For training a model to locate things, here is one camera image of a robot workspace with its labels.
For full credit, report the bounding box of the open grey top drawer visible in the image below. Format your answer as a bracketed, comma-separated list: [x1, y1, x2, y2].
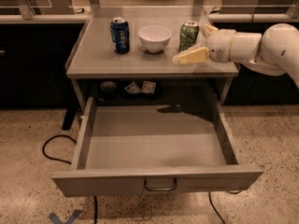
[52, 95, 263, 197]

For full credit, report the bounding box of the black floor cable right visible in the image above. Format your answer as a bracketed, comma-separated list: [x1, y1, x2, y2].
[207, 191, 226, 224]

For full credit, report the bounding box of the grey metal cabinet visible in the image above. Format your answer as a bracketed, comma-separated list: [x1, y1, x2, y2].
[64, 5, 242, 112]

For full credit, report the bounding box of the blue tape cross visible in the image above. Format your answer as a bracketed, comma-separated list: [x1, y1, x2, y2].
[48, 209, 84, 224]

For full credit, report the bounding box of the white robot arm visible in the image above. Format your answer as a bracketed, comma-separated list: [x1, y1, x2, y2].
[172, 23, 299, 87]

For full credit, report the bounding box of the right white paper tag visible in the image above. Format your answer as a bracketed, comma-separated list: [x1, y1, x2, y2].
[142, 81, 156, 94]

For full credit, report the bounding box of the white paper tag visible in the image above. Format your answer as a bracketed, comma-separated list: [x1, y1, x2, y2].
[142, 81, 156, 94]
[124, 82, 141, 94]

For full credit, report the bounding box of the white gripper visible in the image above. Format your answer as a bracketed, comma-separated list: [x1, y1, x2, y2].
[172, 24, 236, 64]

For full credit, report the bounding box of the tape roll under cabinet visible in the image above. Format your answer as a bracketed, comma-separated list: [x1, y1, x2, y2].
[99, 81, 118, 94]

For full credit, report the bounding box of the green soda can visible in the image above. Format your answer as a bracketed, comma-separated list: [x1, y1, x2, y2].
[178, 21, 199, 51]

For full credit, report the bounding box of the white ceramic bowl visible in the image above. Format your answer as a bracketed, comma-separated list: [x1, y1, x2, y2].
[138, 25, 172, 53]

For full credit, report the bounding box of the blue Pepsi can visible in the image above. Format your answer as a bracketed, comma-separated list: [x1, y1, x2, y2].
[110, 17, 130, 54]

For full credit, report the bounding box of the black floor cable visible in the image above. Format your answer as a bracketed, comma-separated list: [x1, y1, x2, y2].
[207, 191, 226, 224]
[41, 134, 78, 165]

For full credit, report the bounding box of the metal drawer handle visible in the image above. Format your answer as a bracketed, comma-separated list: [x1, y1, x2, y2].
[144, 178, 178, 192]

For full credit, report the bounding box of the black floor cable left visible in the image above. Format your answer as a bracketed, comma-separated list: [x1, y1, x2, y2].
[41, 134, 78, 165]

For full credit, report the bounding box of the left white paper tag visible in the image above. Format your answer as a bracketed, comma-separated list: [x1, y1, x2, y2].
[124, 82, 141, 94]

